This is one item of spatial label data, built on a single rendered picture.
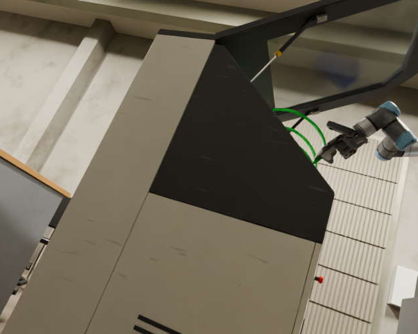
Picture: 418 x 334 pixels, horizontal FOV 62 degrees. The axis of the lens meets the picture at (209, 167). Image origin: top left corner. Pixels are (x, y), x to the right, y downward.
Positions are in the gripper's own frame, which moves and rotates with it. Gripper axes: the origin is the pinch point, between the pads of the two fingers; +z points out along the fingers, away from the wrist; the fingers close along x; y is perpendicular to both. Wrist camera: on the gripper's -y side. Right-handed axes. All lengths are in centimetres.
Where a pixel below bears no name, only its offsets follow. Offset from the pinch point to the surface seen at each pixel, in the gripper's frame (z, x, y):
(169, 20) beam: 46, 206, -388
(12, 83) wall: 350, 179, -534
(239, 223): 30, -46, 20
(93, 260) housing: 75, -60, 6
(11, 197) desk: 138, -35, -69
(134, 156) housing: 50, -53, -21
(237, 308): 41, -50, 41
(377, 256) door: 18, 343, 24
